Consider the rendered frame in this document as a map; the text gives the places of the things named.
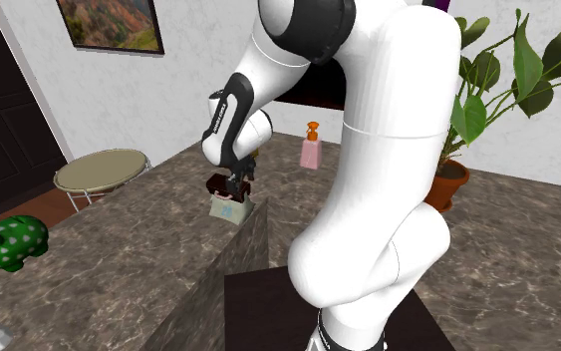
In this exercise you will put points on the green white-dotted piggy bank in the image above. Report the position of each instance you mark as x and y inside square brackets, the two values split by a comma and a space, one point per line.
[8, 243]

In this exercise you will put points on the dark panelled door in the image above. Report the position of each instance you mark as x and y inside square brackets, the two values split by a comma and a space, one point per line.
[3, 112]

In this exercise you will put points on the pink bottle orange pump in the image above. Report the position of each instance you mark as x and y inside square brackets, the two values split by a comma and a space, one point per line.
[311, 153]

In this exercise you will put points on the potted green plant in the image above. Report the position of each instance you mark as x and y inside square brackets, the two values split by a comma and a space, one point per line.
[528, 63]

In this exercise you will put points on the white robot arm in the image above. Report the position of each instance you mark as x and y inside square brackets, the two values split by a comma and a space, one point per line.
[396, 146]

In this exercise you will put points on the dark robot stand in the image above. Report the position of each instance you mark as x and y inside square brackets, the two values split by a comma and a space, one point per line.
[260, 316]

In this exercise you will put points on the round beige side table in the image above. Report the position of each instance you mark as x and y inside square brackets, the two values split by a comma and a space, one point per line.
[100, 170]

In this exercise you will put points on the pale green bag brown top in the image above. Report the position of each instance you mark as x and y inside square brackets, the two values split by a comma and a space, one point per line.
[229, 211]

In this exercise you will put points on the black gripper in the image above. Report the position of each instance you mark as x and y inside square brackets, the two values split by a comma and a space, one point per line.
[244, 170]

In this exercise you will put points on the framed landscape wall picture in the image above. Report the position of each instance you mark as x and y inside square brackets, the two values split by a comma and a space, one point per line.
[110, 22]

